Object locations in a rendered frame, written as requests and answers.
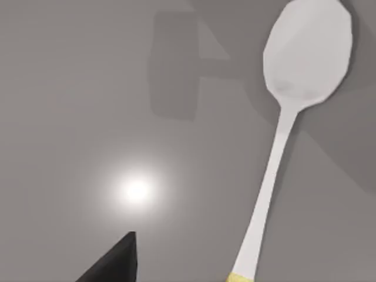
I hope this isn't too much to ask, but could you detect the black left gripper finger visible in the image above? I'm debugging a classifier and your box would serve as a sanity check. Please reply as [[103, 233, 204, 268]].
[[75, 231, 139, 282]]

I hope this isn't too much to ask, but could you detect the white spoon with yellow handle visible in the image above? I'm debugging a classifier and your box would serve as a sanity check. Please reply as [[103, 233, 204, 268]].
[[226, 0, 353, 282]]

